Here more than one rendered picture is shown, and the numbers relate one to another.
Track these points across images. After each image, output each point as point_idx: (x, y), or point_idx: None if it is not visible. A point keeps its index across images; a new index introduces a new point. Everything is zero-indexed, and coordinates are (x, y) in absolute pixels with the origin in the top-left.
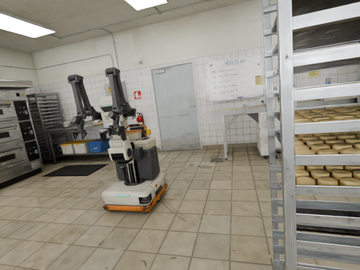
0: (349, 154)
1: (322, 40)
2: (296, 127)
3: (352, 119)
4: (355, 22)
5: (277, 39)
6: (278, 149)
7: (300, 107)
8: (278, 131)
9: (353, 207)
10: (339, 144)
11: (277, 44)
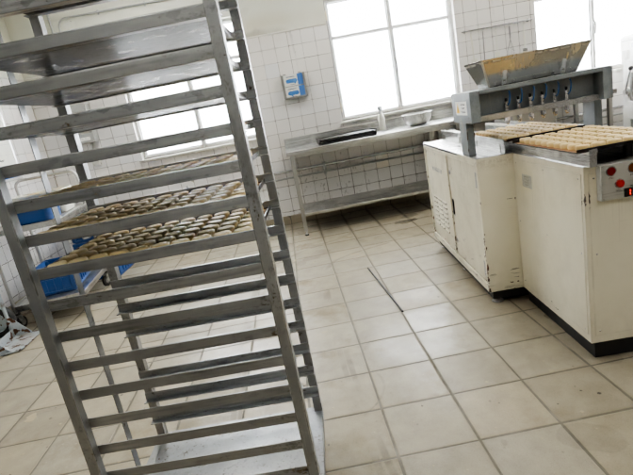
0: (225, 181)
1: (173, 73)
2: (255, 151)
3: (211, 157)
4: (185, 78)
5: (252, 75)
6: (251, 233)
7: (197, 167)
8: (242, 201)
9: (165, 352)
10: (213, 188)
11: (252, 78)
